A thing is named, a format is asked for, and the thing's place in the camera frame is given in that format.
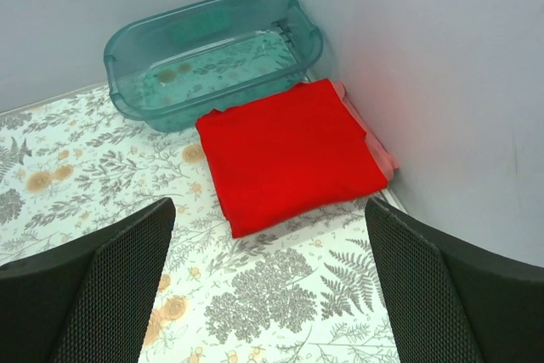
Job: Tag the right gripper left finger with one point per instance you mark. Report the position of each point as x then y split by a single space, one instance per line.
90 299

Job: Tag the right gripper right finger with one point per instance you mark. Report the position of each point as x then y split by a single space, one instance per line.
449 300

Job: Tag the red t shirt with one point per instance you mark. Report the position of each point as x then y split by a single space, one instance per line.
278 157

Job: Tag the floral tablecloth mat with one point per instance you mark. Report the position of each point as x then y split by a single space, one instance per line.
303 291

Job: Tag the teal plastic bin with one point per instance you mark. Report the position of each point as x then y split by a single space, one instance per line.
170 69

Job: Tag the folded pink t shirt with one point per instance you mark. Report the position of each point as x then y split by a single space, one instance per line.
386 162

